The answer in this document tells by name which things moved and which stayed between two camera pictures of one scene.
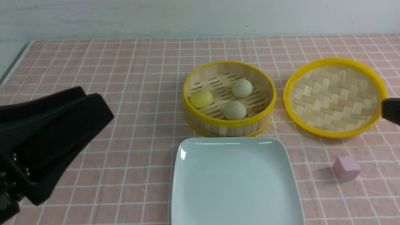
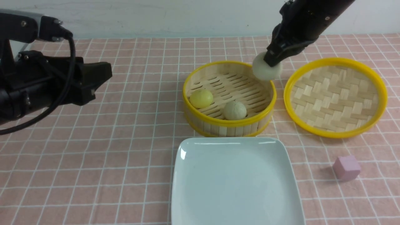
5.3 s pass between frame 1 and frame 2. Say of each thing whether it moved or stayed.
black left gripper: moved
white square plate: stayed
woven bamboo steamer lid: stayed
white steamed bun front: stayed
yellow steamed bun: stayed
